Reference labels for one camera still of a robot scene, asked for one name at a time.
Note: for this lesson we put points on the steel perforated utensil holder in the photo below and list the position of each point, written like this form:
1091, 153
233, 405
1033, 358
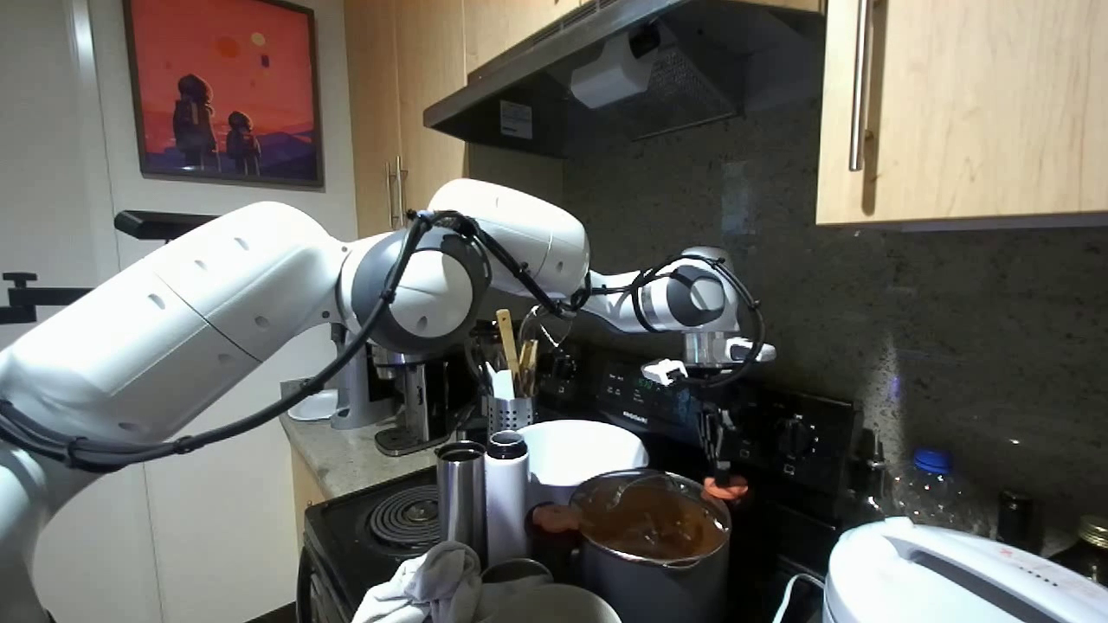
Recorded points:
509, 412

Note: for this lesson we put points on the black mount bracket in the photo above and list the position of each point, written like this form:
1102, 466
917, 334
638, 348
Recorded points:
162, 222
28, 297

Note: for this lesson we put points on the black coil burner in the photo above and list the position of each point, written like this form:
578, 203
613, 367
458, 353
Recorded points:
402, 522

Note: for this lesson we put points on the wooden spoon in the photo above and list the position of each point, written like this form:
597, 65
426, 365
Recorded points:
528, 365

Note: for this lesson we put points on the large white bowl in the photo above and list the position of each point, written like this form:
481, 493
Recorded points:
577, 450

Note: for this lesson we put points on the white cloth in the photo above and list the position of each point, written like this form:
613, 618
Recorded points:
419, 590

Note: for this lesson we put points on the glass pot lid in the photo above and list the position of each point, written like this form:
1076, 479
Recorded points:
652, 522

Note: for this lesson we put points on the black electric stove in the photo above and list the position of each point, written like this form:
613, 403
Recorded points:
798, 439

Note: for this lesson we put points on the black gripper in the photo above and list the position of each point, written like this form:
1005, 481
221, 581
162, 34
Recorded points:
718, 416

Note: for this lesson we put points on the orange framed painting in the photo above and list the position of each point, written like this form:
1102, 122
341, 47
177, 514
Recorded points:
221, 93

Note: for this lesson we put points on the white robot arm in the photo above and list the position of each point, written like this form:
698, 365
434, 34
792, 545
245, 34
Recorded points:
231, 314

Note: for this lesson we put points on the wooden wall cabinet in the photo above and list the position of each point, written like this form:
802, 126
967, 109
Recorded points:
393, 116
981, 116

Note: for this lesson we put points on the dark range hood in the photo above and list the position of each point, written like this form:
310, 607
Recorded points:
599, 93

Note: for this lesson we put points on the black steel kitchen appliance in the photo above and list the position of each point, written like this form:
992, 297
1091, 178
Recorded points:
393, 403

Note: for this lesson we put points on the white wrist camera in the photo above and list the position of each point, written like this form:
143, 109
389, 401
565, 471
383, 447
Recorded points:
665, 373

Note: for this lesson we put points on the steel tumbler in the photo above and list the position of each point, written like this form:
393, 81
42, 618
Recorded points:
458, 496

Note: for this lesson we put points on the steel bowl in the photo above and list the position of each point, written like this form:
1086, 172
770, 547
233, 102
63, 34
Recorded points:
517, 569

